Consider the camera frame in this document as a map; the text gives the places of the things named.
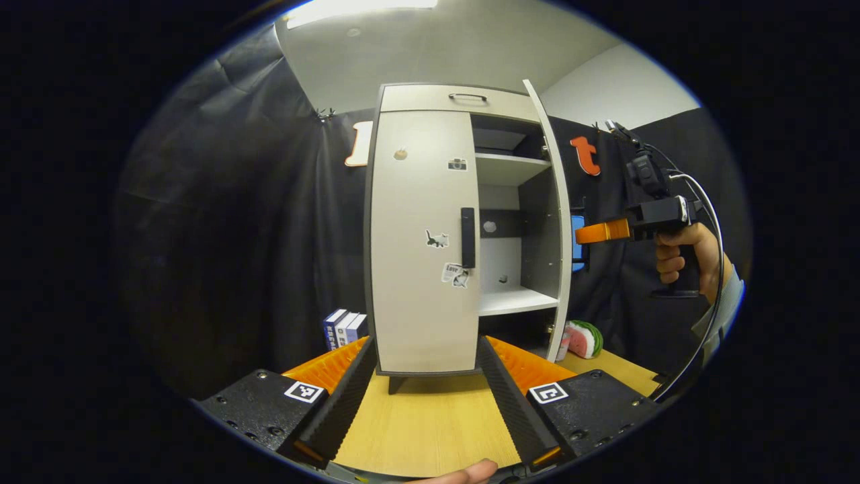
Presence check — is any black backdrop cloth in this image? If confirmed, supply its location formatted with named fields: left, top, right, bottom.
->
left=114, top=24, right=753, bottom=404

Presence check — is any white cabinet shelf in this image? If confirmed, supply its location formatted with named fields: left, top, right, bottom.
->
left=478, top=286, right=560, bottom=317
left=476, top=153, right=552, bottom=187

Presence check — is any watermelon slice toy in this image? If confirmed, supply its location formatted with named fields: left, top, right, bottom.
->
left=568, top=320, right=604, bottom=359

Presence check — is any white cabinet door camera sticker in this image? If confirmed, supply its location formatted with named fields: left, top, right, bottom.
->
left=370, top=110, right=481, bottom=374

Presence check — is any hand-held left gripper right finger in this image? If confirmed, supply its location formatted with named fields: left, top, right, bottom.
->
left=476, top=335, right=662, bottom=470

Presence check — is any double-door shoe cabinet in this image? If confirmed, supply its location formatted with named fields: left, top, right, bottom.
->
left=363, top=79, right=575, bottom=394

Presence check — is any white cabinet drawer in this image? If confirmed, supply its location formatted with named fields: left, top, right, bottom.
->
left=380, top=84, right=542, bottom=124

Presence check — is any white cabinet door cherry sticker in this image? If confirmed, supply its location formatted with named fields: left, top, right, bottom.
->
left=523, top=79, right=574, bottom=364

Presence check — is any black door handle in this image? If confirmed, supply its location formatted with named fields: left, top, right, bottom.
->
left=572, top=197, right=592, bottom=273
left=461, top=208, right=476, bottom=269

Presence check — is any black cable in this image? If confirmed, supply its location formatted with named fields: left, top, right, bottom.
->
left=648, top=171, right=725, bottom=403

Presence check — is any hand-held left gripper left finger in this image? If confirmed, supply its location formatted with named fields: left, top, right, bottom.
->
left=191, top=336, right=378, bottom=470

